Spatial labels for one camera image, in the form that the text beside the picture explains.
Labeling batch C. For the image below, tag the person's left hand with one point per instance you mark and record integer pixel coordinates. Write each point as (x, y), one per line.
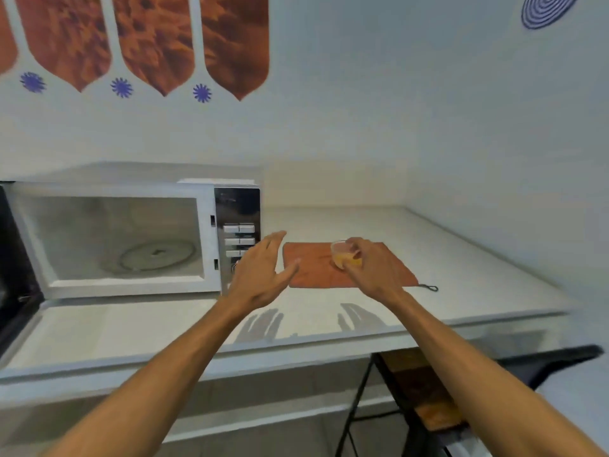
(254, 280)

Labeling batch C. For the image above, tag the person's right hand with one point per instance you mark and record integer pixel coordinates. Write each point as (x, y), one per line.
(378, 273)

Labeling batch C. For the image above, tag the person's left thumb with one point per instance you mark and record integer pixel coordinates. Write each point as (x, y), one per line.
(289, 272)

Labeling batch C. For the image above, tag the person's right fingers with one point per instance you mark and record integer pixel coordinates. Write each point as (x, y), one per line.
(356, 249)

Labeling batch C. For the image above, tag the small clear cup orange liquid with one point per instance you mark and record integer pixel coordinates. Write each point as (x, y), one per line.
(340, 256)

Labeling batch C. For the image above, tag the person's left forearm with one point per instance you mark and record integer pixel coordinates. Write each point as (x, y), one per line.
(157, 380)

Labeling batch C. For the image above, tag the person's right forearm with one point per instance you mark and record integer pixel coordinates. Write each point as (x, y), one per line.
(476, 375)

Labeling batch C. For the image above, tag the orange cloth with black loop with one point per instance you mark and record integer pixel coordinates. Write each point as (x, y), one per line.
(314, 268)

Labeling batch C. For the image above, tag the white microwave oven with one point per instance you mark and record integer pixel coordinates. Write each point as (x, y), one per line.
(209, 233)

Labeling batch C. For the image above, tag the glass microwave turntable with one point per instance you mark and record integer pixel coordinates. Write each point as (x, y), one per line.
(157, 255)

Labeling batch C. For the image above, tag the black stand with wooden top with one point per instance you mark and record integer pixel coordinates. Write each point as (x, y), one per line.
(423, 399)

